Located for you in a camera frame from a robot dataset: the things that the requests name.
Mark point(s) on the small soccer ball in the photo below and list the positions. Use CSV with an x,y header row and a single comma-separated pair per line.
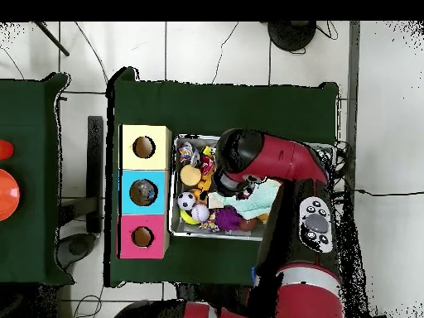
x,y
186,201

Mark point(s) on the yellow toy banana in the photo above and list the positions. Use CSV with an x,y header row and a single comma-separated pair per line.
x,y
189,218

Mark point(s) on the black upright panel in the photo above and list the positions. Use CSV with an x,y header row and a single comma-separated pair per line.
x,y
95,172

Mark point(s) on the shallow clear mesh bin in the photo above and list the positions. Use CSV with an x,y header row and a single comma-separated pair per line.
x,y
182,232

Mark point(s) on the grey round floor base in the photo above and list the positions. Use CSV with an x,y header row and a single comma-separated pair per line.
x,y
78,246

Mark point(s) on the white baseball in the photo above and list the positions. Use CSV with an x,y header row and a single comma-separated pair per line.
x,y
200,212

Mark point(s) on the wooden box with three holes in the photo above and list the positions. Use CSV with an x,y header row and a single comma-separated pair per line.
x,y
144,199

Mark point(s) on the orange disc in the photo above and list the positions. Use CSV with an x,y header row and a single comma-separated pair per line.
x,y
8,195

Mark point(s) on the black round stand base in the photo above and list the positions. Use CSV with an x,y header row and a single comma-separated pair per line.
x,y
291,34

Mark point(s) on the purple spiky toy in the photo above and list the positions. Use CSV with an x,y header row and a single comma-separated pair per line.
x,y
228,218

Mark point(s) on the pale blue waffle cloth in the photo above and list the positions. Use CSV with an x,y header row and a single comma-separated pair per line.
x,y
258,202

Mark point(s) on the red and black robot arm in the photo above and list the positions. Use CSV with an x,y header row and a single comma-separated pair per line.
x,y
278,159

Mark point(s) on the dark green side table cloth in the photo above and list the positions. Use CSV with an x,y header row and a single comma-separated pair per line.
x,y
33,252

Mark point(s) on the small brown football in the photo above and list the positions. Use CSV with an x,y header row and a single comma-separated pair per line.
x,y
247,225

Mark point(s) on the small red object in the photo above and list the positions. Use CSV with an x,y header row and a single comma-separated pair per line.
x,y
4,150

